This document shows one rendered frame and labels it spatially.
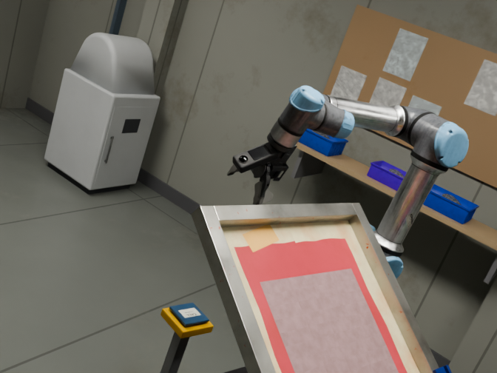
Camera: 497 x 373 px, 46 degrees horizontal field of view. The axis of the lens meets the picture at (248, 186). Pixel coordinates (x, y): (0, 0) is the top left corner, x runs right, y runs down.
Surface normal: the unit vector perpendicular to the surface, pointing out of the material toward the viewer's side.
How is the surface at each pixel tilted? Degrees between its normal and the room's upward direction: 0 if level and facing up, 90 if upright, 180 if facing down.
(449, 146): 82
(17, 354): 0
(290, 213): 32
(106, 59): 90
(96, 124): 90
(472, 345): 90
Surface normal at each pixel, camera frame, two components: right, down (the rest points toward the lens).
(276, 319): 0.60, -0.51
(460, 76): -0.55, 0.11
